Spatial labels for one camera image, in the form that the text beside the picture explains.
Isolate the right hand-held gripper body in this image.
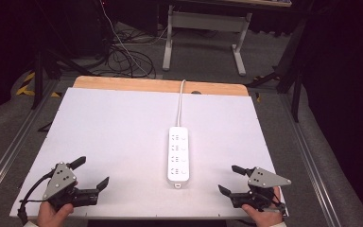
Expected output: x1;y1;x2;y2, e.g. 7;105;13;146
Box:
228;166;292;216

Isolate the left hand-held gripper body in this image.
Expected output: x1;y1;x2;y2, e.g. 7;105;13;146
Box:
42;161;101;212

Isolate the person's left hand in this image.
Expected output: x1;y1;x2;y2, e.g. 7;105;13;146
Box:
36;201;76;227

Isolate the person's right hand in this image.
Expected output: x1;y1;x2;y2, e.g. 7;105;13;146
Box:
241;185;286;227

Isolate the white table cover sheet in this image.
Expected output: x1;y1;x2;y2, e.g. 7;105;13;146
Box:
9;87;289;219

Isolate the white power strip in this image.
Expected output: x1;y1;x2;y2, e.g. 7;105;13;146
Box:
166;126;191;190

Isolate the black tripod stand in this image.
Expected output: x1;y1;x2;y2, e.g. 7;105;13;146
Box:
246;17;308;123
30;46;93;111

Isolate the yellow black floor tape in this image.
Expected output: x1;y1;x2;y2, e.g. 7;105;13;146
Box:
15;71;61;98

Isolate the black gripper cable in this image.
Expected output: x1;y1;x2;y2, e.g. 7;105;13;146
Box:
16;169;57;227

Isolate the metal floor rail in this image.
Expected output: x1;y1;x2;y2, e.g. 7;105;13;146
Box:
0;79;61;203
278;94;342;227

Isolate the white power strip cable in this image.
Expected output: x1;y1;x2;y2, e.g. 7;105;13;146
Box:
175;79;187;129

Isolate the black floor cable bundle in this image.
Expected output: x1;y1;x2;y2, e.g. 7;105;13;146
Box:
106;29;157;79

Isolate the thin white floor cable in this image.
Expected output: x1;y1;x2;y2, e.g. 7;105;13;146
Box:
99;0;168;78

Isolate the white metal desk frame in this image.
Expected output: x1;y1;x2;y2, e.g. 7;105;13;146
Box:
162;4;253;78

